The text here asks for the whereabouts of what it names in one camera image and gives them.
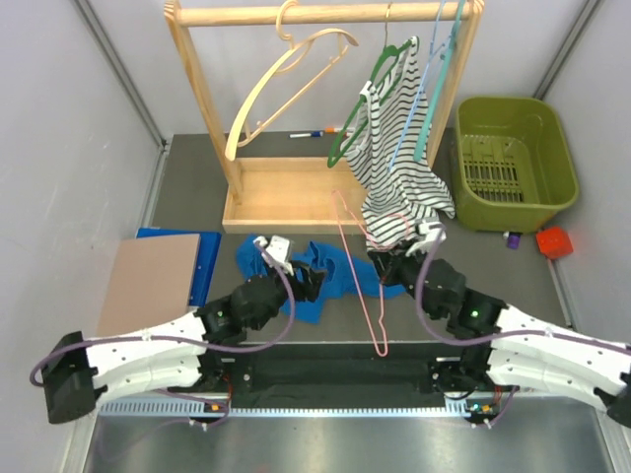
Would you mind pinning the green plastic hanger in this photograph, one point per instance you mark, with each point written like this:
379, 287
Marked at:
384, 72

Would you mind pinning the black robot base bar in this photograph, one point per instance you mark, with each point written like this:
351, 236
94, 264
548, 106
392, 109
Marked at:
341, 375

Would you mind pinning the blue binder folder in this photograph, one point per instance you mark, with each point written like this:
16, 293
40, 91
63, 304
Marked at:
208, 248

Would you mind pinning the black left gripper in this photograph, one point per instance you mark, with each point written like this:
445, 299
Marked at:
313, 279

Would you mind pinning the blue capped white marker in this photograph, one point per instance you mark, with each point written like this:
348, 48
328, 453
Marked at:
302, 135

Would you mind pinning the blue tank top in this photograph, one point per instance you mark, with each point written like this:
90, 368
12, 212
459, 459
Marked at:
320, 256

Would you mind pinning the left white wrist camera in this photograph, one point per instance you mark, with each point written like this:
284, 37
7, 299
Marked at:
276, 250

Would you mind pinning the orange capped white marker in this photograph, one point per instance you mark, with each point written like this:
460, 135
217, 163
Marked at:
336, 130

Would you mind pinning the wooden hanger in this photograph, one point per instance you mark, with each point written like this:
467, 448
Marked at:
275, 76

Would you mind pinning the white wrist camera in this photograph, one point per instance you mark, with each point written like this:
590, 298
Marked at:
429, 233
276, 250

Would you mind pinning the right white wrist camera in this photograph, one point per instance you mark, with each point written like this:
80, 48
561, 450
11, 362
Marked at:
429, 233

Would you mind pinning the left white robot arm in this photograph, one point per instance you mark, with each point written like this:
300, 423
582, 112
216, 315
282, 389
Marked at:
80, 375

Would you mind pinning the light blue thin hanger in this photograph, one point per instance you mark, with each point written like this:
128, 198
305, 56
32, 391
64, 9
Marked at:
420, 92

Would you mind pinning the wooden clothes rack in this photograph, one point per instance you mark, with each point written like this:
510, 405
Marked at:
293, 194

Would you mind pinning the small purple bottle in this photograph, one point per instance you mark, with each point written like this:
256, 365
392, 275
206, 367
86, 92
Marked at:
512, 239

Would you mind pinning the teal plastic hanger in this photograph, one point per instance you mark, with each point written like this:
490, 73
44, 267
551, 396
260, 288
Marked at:
445, 53

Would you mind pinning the pink wire hanger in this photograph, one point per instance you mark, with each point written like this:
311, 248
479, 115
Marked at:
376, 328

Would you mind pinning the olive green plastic basket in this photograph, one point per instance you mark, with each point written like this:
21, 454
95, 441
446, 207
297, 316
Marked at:
511, 167

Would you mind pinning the black white striped tank top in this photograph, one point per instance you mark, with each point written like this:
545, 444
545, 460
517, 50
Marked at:
397, 201

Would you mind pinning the pink cardboard sheet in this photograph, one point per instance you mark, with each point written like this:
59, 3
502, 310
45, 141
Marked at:
149, 284

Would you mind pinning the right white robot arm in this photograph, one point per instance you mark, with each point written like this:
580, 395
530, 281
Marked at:
502, 345

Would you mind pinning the red cube block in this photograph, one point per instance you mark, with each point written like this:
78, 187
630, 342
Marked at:
554, 243

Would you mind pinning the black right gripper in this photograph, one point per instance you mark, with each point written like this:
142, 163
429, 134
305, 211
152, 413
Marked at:
388, 264

